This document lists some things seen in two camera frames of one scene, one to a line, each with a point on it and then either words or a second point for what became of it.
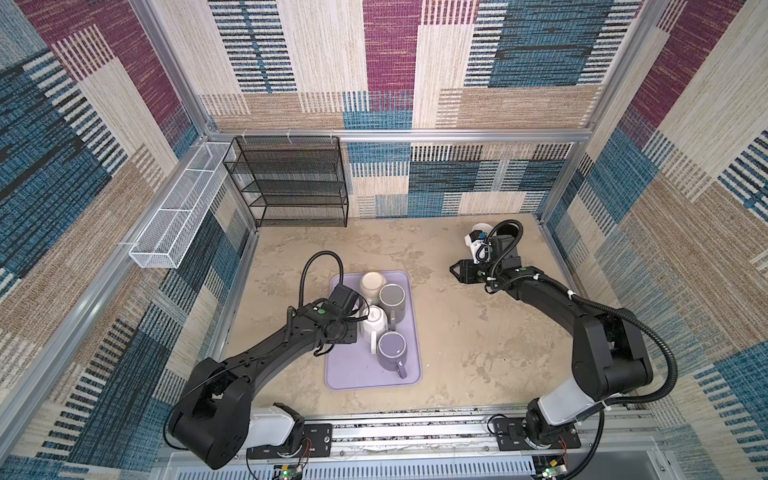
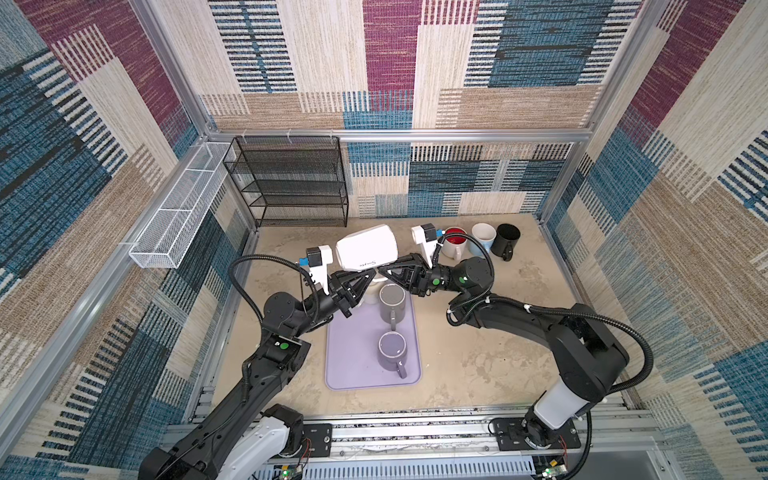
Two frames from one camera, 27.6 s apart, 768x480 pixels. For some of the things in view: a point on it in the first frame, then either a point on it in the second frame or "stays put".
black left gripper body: [348, 330] → [337, 300]
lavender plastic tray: [353, 366] stays put
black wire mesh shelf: [291, 181] stays put
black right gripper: [465, 271] → [420, 278]
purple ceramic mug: [391, 352] stays put
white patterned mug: [374, 325] → [368, 248]
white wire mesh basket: [172, 233] stays put
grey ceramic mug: [391, 299] stays put
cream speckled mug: [371, 283] stays put
